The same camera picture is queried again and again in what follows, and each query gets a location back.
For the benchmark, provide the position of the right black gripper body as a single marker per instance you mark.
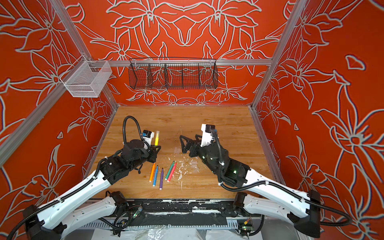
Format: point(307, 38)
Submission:
point(203, 153)

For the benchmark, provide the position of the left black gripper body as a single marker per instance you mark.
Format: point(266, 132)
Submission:
point(146, 155)

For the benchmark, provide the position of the pink marker pen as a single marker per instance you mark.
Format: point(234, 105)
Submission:
point(172, 171)

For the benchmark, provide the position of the yellow marker pen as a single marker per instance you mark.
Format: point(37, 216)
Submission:
point(157, 138)

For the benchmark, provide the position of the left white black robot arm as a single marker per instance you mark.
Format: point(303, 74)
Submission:
point(65, 214)

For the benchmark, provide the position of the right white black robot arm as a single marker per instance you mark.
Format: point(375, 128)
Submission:
point(296, 207)

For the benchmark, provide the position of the orange marker pen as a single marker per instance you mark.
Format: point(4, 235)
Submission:
point(152, 173)

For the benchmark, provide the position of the green marker pen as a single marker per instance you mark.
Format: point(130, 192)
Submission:
point(169, 171)

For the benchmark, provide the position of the blue marker pen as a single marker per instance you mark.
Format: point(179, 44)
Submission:
point(155, 176)

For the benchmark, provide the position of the purple marker pen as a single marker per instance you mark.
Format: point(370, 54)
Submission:
point(161, 179)

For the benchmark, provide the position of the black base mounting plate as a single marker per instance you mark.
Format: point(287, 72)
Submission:
point(185, 212)

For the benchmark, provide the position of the small green circuit board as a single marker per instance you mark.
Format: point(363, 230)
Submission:
point(246, 228)

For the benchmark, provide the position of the white mesh basket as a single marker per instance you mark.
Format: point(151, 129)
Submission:
point(86, 79)

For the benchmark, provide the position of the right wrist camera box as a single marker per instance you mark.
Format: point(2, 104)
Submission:
point(207, 137)

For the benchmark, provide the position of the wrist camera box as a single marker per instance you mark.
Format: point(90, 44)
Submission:
point(148, 136)
point(207, 137)

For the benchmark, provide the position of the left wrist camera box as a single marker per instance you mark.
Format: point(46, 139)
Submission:
point(148, 136)

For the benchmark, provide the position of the black wire basket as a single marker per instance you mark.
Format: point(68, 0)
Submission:
point(178, 74)

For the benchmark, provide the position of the white slotted cable duct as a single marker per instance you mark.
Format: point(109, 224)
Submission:
point(231, 224)

